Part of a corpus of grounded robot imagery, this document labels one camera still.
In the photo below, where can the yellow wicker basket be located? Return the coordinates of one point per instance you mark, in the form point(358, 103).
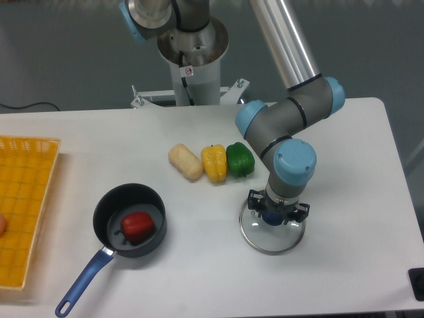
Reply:
point(27, 166)

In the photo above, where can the dark saucepan with blue handle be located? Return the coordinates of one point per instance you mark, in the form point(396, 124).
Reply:
point(112, 207)

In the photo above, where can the white metal base frame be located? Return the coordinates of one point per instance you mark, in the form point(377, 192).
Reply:
point(229, 95)

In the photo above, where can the black device at table edge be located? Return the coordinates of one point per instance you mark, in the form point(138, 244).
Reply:
point(416, 277)

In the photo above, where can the green bell pepper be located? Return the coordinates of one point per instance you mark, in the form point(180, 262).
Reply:
point(240, 160)

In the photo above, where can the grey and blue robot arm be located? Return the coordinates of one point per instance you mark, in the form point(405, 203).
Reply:
point(269, 130)

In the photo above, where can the glass pot lid blue knob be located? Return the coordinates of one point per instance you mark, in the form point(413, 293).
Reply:
point(269, 239)

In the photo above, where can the beige bread loaf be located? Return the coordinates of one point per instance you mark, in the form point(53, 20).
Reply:
point(186, 162)

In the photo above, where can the yellow bell pepper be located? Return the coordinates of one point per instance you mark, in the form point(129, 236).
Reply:
point(214, 160)

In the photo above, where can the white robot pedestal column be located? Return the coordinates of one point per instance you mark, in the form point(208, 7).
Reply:
point(194, 59)

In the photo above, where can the red bell pepper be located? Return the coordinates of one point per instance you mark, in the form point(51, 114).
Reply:
point(136, 227)

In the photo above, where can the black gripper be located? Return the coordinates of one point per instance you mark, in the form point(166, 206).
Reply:
point(266, 205)

